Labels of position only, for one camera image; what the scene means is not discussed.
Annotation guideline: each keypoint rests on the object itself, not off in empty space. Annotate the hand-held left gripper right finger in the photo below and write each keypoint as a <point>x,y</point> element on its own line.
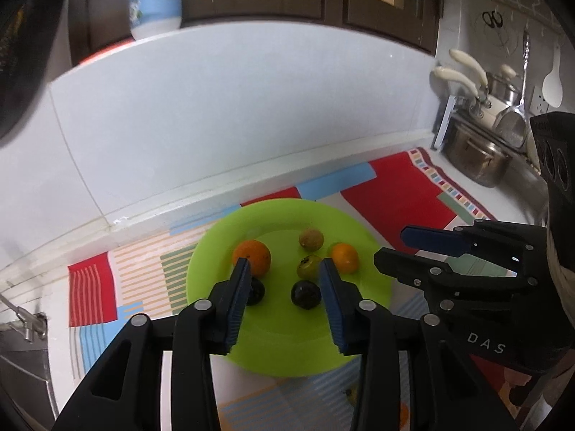
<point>332,309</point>

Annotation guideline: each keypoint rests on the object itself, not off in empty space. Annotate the thin gooseneck faucet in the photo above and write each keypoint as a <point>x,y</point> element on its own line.
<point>27,325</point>

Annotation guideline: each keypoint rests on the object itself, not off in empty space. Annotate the small lidded steel pot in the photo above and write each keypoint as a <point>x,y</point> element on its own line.
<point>505,87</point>

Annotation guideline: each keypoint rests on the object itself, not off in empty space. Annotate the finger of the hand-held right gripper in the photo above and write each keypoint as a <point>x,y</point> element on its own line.
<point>431,240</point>
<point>404,267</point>

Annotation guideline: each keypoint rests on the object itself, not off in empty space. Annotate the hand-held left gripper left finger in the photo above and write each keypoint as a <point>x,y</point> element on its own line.
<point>238,305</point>

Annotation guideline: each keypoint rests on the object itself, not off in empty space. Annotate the pale yellow round fruit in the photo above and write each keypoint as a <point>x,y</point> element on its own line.
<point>311,239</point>

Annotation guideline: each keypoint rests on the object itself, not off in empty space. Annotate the small orange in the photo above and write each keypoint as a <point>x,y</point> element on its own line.
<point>345,258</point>

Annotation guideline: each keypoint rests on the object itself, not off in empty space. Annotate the stainless steel sink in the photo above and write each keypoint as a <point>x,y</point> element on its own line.
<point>22,377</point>

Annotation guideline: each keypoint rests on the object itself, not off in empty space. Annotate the white rice paddle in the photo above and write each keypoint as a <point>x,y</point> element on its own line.
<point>553,87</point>

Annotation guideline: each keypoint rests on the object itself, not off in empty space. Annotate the stainless steel pot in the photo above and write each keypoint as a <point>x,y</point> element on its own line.
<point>478,155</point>

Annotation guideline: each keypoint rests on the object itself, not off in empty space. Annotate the black scissors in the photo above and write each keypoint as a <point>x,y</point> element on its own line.
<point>493,19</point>

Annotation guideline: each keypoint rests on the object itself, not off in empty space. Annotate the black frying pan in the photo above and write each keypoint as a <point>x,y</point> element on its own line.
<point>22,54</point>

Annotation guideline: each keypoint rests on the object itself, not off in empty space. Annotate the steel dish rack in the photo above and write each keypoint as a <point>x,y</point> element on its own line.
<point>528,175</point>

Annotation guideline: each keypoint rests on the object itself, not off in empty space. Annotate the person's right hand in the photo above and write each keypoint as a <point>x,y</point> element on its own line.
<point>523,386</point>

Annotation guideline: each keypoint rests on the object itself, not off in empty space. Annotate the green tangerine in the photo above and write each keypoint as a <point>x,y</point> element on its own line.
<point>309,267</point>
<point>352,395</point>

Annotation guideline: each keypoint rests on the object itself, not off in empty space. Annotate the large orange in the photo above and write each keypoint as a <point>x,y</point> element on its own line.
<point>254,253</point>

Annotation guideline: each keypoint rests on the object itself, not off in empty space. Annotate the colourful patchwork table cloth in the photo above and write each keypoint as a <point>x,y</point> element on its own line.
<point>134,278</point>

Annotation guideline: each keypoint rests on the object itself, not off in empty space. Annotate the metal skimmer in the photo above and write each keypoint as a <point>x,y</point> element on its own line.
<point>512,125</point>

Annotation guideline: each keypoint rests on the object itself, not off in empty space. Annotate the dark plum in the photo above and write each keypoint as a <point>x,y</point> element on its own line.
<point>257,292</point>
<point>306,294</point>

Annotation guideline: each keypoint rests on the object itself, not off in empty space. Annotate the green plate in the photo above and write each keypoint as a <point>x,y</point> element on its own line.
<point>278,336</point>

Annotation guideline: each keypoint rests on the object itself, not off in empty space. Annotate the white pump soap bottle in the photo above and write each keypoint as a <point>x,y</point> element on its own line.
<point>155,0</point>

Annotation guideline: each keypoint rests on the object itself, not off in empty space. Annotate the orange with dark stem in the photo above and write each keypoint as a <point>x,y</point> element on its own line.
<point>404,415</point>

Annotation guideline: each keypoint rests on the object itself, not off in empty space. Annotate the wall socket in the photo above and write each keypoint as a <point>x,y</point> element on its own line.
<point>539,99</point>

